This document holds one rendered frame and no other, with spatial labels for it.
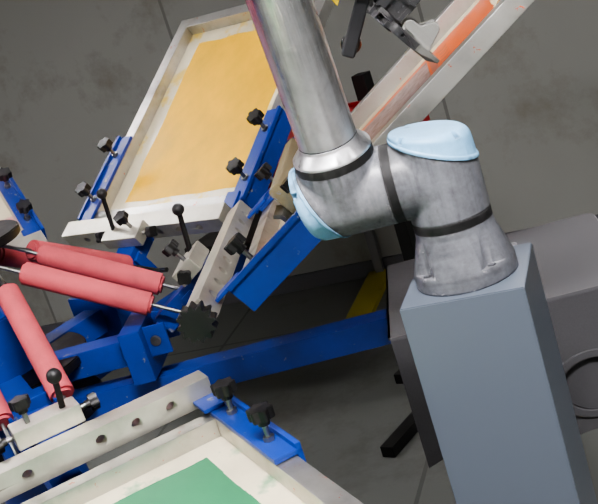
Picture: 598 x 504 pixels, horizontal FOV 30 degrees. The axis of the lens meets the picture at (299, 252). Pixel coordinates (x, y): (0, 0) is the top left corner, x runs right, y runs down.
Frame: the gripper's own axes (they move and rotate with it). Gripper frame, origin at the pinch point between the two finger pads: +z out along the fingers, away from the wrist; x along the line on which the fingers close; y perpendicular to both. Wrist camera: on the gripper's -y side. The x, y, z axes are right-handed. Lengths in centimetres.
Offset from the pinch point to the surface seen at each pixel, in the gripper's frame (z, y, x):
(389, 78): 3, -13, 53
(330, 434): 88, -135, 164
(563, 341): 57, -23, 5
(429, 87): 2.9, -3.4, -2.0
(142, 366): 2, -89, 19
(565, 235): 53, -11, 38
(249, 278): 2, -51, -3
